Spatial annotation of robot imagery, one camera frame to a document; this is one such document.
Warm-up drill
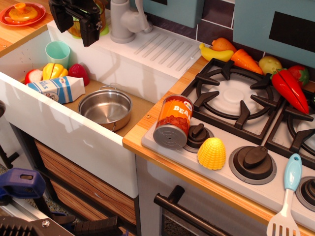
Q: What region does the red toy strawberry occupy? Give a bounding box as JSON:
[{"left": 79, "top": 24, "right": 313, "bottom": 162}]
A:
[{"left": 288, "top": 65, "right": 310, "bottom": 87}]

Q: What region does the orange toy carrot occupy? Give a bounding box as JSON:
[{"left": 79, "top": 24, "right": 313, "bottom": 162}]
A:
[
  {"left": 212, "top": 37, "right": 237, "bottom": 53},
  {"left": 231, "top": 49, "right": 263, "bottom": 75}
]

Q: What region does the black left stove knob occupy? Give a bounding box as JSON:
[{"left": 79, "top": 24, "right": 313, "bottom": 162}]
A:
[{"left": 184, "top": 123, "right": 214, "bottom": 153}]

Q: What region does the red toy apple half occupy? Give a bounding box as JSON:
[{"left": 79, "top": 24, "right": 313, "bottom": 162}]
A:
[{"left": 68, "top": 63, "right": 90, "bottom": 86}]

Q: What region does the black right stove knob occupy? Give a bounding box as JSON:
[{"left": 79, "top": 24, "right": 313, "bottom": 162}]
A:
[{"left": 296, "top": 177, "right": 315, "bottom": 212}]

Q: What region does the black stove grate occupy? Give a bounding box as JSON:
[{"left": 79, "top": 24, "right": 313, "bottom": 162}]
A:
[
  {"left": 265, "top": 90, "right": 315, "bottom": 169},
  {"left": 182, "top": 59, "right": 283, "bottom": 145}
]

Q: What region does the orange toy pot lid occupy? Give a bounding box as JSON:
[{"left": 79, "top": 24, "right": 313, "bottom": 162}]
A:
[{"left": 9, "top": 3, "right": 38, "bottom": 22}]

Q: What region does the grey toy faucet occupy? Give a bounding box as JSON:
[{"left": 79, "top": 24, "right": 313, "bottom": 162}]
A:
[{"left": 110, "top": 0, "right": 153, "bottom": 44}]

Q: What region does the orange toy carrot back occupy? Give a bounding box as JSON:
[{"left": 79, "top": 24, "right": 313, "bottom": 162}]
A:
[{"left": 212, "top": 37, "right": 237, "bottom": 53}]

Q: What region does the orange toy beans can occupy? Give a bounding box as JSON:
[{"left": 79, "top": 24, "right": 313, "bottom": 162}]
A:
[{"left": 153, "top": 95, "right": 193, "bottom": 149}]

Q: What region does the mint green plastic cup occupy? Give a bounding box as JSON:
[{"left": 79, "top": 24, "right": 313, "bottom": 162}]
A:
[{"left": 45, "top": 41, "right": 70, "bottom": 69}]

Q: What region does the black right stove grate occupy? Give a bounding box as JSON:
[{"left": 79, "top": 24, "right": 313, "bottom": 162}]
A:
[{"left": 265, "top": 90, "right": 315, "bottom": 169}]

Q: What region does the yellow toy corn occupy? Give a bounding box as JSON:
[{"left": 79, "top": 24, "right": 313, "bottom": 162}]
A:
[{"left": 197, "top": 137, "right": 226, "bottom": 170}]

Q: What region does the toy milk carton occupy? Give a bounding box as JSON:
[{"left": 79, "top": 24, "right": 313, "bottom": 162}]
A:
[{"left": 27, "top": 76, "right": 85, "bottom": 104}]

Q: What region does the black left stove grate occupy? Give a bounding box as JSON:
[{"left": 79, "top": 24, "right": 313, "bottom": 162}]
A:
[{"left": 182, "top": 59, "right": 283, "bottom": 145}]

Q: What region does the black stove knob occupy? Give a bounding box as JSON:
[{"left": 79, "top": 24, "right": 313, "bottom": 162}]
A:
[
  {"left": 184, "top": 123, "right": 214, "bottom": 153},
  {"left": 296, "top": 177, "right": 315, "bottom": 212},
  {"left": 229, "top": 146, "right": 277, "bottom": 185}
]

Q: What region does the blue white toy spatula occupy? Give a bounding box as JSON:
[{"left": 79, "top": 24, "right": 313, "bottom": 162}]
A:
[{"left": 266, "top": 153, "right": 302, "bottom": 236}]

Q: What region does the yellow toy banana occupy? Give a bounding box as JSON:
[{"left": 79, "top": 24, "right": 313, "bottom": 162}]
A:
[{"left": 199, "top": 43, "right": 234, "bottom": 62}]

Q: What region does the red orange toy plate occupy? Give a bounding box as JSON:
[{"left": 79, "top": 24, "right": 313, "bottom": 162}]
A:
[{"left": 0, "top": 3, "right": 46, "bottom": 27}]

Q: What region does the yellow toy bell pepper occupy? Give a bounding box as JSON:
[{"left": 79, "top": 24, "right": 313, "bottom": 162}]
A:
[{"left": 42, "top": 63, "right": 68, "bottom": 80}]

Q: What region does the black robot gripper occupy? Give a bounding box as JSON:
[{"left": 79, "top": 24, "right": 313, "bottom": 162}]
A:
[{"left": 49, "top": 0, "right": 102, "bottom": 47}]

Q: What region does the stainless steel pot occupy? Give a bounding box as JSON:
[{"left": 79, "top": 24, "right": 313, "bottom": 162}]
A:
[{"left": 78, "top": 86, "right": 133, "bottom": 132}]

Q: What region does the yellow toy potato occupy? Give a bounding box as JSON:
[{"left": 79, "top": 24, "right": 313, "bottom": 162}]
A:
[{"left": 258, "top": 56, "right": 283, "bottom": 75}]

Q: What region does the black middle stove knob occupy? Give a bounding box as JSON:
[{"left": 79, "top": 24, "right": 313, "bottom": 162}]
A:
[{"left": 229, "top": 146, "right": 277, "bottom": 185}]

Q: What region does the black oven door handle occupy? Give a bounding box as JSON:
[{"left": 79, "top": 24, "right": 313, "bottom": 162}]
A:
[{"left": 154, "top": 185, "right": 230, "bottom": 236}]

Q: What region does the blue clamp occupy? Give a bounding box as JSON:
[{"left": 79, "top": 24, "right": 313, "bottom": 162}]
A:
[{"left": 0, "top": 168, "right": 46, "bottom": 206}]

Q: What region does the red toy chili pepper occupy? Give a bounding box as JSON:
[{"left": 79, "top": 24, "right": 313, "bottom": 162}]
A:
[{"left": 270, "top": 68, "right": 309, "bottom": 114}]

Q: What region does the orange toy carrot front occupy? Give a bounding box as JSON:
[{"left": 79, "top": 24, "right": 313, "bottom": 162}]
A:
[{"left": 231, "top": 49, "right": 263, "bottom": 75}]

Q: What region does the orange transparent measuring cup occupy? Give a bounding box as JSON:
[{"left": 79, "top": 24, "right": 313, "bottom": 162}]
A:
[{"left": 67, "top": 0, "right": 109, "bottom": 39}]

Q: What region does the white toy sink basin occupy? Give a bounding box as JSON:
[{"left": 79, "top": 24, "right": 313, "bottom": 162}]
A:
[{"left": 0, "top": 22, "right": 200, "bottom": 198}]

